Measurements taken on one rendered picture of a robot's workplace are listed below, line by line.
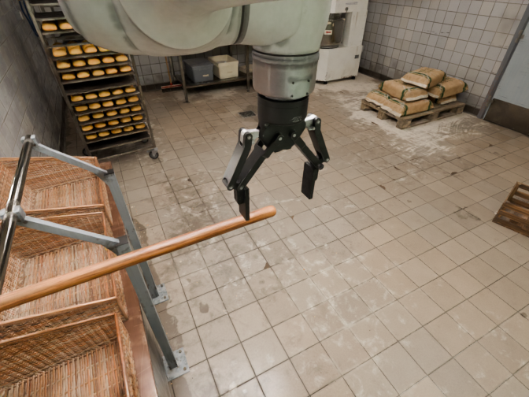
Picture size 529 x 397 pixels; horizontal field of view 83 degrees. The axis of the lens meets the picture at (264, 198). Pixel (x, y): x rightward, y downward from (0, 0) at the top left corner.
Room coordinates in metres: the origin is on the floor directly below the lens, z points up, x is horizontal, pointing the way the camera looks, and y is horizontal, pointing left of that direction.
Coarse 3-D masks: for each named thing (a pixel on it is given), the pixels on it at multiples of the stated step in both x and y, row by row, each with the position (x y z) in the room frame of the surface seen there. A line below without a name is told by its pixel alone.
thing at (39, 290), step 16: (272, 208) 0.58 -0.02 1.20; (224, 224) 0.52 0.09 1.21; (240, 224) 0.53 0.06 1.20; (176, 240) 0.47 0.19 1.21; (192, 240) 0.47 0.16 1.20; (128, 256) 0.42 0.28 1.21; (144, 256) 0.43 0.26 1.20; (80, 272) 0.38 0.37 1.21; (96, 272) 0.38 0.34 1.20; (112, 272) 0.39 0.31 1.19; (32, 288) 0.34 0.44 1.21; (48, 288) 0.34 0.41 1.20; (64, 288) 0.35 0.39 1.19; (0, 304) 0.31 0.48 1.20; (16, 304) 0.32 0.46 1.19
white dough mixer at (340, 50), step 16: (336, 0) 5.50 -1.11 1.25; (352, 0) 5.64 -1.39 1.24; (336, 16) 5.74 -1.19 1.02; (352, 16) 5.65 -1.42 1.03; (336, 32) 5.44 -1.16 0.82; (352, 32) 5.67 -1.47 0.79; (320, 48) 5.49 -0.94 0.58; (336, 48) 5.52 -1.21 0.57; (352, 48) 5.66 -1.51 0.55; (320, 64) 5.47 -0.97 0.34; (336, 64) 5.52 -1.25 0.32; (352, 64) 5.69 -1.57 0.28; (320, 80) 5.46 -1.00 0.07
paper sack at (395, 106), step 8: (384, 104) 3.92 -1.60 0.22; (392, 104) 3.82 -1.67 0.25; (400, 104) 3.75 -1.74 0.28; (408, 104) 3.73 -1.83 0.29; (416, 104) 3.75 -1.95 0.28; (424, 104) 3.80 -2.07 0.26; (432, 104) 3.86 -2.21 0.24; (392, 112) 3.75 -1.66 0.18; (400, 112) 3.66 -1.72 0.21; (408, 112) 3.69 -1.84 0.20; (416, 112) 3.76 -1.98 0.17
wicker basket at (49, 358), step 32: (96, 320) 0.54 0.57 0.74; (0, 352) 0.42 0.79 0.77; (32, 352) 0.45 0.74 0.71; (64, 352) 0.48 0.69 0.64; (96, 352) 0.51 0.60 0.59; (128, 352) 0.49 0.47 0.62; (0, 384) 0.39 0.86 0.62; (32, 384) 0.40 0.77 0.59; (64, 384) 0.40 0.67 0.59; (96, 384) 0.40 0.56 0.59; (128, 384) 0.35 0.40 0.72
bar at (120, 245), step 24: (24, 144) 0.97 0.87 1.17; (24, 168) 0.82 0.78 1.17; (96, 168) 1.11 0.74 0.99; (120, 192) 1.13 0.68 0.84; (0, 216) 0.59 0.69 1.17; (24, 216) 0.62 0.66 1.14; (120, 216) 1.11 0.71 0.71; (0, 240) 0.50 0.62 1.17; (96, 240) 0.67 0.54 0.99; (120, 240) 0.71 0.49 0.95; (0, 264) 0.43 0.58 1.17; (144, 264) 1.12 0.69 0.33; (0, 288) 0.37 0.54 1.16; (144, 288) 0.70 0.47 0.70; (168, 360) 0.69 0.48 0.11
